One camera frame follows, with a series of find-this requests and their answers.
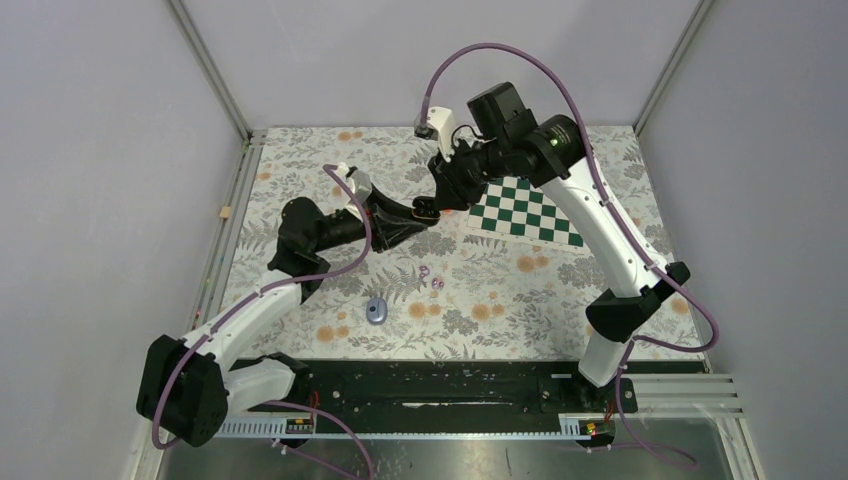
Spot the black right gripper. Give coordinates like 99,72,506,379
427,136,510,213

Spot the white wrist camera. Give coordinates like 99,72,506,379
414,106,458,163
335,162,373,221

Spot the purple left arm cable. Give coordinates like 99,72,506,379
150,162,376,480

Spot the white slotted cable duct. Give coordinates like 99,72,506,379
215,412,592,440

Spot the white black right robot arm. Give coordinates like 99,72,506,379
416,82,691,412

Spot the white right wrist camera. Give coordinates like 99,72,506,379
414,106,458,163

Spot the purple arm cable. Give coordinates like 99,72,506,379
419,42,722,472
150,162,376,480

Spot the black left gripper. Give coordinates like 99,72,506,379
312,185,428,254

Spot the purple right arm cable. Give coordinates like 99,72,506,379
419,42,722,472

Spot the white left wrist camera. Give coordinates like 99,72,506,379
335,162,373,221

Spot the green white chessboard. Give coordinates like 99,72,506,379
460,177,590,256

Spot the lavender earbuds case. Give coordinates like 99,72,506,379
366,297,388,325

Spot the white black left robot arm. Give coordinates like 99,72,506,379
135,189,440,447

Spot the floral tablecloth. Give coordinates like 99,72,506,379
233,125,705,363

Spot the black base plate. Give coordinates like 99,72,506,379
246,357,640,435

